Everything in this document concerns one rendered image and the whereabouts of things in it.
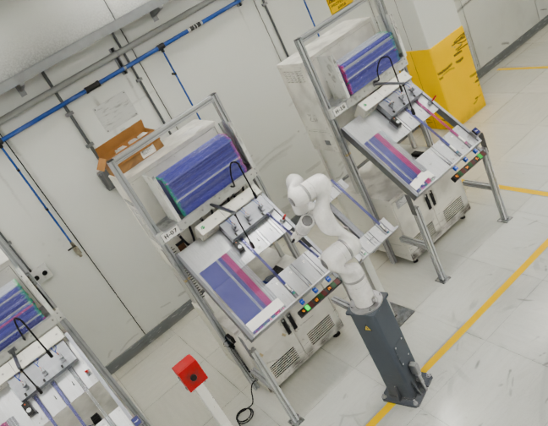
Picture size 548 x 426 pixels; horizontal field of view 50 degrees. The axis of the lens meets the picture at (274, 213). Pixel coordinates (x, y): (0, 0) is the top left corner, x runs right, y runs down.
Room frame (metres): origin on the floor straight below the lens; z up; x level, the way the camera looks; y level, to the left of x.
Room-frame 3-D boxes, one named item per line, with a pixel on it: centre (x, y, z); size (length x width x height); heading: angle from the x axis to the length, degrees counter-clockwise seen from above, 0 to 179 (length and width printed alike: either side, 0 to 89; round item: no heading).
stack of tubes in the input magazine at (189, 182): (3.40, 0.28, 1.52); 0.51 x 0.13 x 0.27; 113
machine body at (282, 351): (3.48, 0.38, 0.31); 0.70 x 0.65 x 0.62; 113
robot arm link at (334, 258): (2.59, -0.19, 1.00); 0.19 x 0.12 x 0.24; 106
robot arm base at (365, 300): (2.60, -0.22, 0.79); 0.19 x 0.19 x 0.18
